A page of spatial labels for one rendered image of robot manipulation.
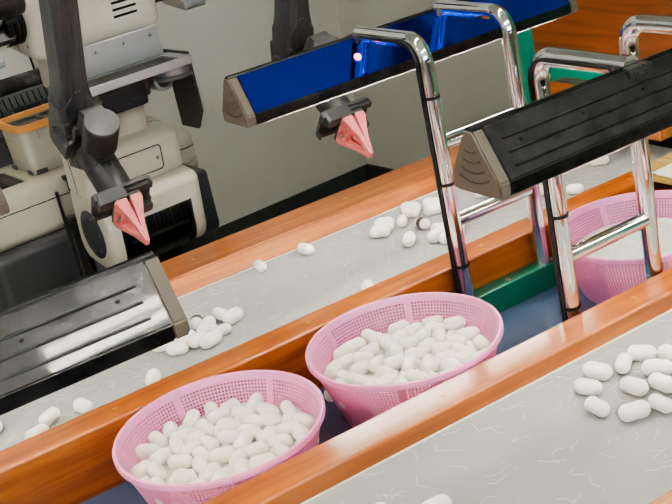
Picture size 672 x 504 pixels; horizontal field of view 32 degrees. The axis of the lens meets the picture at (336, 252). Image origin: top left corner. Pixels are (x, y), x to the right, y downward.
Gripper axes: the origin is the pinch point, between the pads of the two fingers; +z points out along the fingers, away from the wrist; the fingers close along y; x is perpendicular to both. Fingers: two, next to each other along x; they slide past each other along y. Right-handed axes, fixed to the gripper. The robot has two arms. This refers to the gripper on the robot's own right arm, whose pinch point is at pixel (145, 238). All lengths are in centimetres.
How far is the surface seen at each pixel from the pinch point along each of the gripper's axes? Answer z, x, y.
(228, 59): -137, 144, 107
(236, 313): 20.0, -3.7, 5.0
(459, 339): 46, -24, 22
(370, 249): 16.7, 1.7, 33.1
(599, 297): 48, -19, 49
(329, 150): -110, 180, 139
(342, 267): 18.3, 0.1, 26.2
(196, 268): 3.5, 9.4, 8.1
